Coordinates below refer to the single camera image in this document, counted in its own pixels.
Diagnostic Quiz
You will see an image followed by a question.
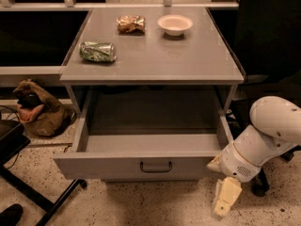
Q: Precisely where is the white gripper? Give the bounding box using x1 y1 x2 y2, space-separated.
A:
207 142 261 218

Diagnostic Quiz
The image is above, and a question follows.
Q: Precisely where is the grey top drawer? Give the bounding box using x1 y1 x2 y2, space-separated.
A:
54 88 231 182

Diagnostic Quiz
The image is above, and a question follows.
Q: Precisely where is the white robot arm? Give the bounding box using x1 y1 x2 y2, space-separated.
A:
208 96 301 218

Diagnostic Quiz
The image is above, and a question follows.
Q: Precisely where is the grey cabinet with top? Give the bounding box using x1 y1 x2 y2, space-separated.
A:
60 7 244 113

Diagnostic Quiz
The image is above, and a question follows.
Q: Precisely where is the black office chair right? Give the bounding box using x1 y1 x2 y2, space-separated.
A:
225 0 301 198

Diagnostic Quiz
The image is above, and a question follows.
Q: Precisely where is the white paper bowl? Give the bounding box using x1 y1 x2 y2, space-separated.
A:
157 15 193 36

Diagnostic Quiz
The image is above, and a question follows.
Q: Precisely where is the crumpled gold chip bag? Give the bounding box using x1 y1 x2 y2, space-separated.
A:
117 15 146 33

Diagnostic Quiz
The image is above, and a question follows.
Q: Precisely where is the crushed green soda can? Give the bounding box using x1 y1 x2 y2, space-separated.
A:
79 41 117 62

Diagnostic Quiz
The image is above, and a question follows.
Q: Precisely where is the brown canvas bag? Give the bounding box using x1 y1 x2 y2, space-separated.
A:
13 79 76 137

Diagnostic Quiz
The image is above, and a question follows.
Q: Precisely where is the black chair base left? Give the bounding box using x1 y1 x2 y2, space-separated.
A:
0 120 87 226

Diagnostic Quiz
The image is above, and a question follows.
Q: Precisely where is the black shoe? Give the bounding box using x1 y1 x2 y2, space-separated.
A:
0 203 24 226

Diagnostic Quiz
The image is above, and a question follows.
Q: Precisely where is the black drawer handle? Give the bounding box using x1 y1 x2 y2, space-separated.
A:
139 162 173 173

